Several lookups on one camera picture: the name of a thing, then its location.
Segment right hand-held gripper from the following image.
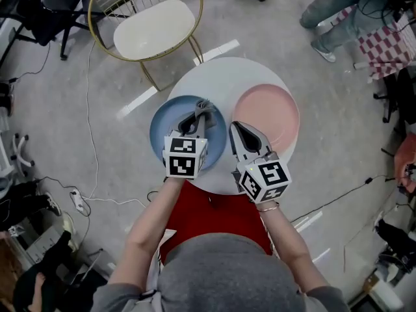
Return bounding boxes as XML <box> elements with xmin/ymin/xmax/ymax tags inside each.
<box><xmin>229</xmin><ymin>121</ymin><xmax>291</xmax><ymax>205</ymax></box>

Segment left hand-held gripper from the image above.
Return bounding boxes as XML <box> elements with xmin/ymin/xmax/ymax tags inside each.
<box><xmin>162</xmin><ymin>113</ymin><xmax>209</xmax><ymax>179</ymax></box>

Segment grey cloth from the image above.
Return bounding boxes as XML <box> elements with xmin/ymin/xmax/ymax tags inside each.
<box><xmin>192</xmin><ymin>98</ymin><xmax>218</xmax><ymax>130</ymax></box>

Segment big blue plate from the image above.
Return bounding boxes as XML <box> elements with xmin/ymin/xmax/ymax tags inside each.
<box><xmin>149</xmin><ymin>94</ymin><xmax>228</xmax><ymax>172</ymax></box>

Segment person's left forearm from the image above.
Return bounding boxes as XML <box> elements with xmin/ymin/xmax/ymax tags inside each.
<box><xmin>106</xmin><ymin>176</ymin><xmax>185</xmax><ymax>288</ymax></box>

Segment person's right forearm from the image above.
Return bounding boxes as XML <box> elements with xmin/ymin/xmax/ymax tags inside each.
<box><xmin>257</xmin><ymin>202</ymin><xmax>332</xmax><ymax>293</ymax></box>

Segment pink plate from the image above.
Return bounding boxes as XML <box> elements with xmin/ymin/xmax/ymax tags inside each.
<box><xmin>231</xmin><ymin>83</ymin><xmax>301</xmax><ymax>153</ymax></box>

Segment pink white checkered cloth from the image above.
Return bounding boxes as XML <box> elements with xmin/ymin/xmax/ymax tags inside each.
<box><xmin>356</xmin><ymin>6</ymin><xmax>416</xmax><ymax>81</ymax></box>

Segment round white table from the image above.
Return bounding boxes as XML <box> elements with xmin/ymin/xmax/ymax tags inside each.
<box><xmin>165</xmin><ymin>56</ymin><xmax>300</xmax><ymax>196</ymax></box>

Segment person's red trousers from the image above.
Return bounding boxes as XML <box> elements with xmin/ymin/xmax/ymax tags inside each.
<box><xmin>158</xmin><ymin>180</ymin><xmax>274</xmax><ymax>267</ymax></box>

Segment white power strip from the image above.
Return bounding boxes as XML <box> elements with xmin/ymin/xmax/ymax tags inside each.
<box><xmin>70</xmin><ymin>189</ymin><xmax>85</xmax><ymax>212</ymax></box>

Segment person's grey shirt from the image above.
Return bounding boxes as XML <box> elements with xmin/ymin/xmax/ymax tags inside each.
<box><xmin>90</xmin><ymin>233</ymin><xmax>352</xmax><ymax>312</ymax></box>

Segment salmon pink fabric item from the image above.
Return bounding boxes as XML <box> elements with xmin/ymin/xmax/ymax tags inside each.
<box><xmin>394</xmin><ymin>131</ymin><xmax>416</xmax><ymax>195</ymax></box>

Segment white office chair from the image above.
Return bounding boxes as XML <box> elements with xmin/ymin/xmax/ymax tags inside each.
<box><xmin>0</xmin><ymin>133</ymin><xmax>37</xmax><ymax>179</ymax></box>

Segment rose gold bracelet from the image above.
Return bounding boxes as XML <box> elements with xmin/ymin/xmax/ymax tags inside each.
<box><xmin>256</xmin><ymin>201</ymin><xmax>281</xmax><ymax>213</ymax></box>

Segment white cable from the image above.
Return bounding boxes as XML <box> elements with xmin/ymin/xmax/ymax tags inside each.
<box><xmin>80</xmin><ymin>40</ymin><xmax>148</xmax><ymax>208</ymax></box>

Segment gold wire chair white cushion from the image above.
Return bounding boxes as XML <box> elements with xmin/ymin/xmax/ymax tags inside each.
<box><xmin>88</xmin><ymin>0</ymin><xmax>205</xmax><ymax>92</ymax></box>

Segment black cable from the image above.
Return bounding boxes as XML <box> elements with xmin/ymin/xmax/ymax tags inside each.
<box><xmin>290</xmin><ymin>173</ymin><xmax>398</xmax><ymax>224</ymax></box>

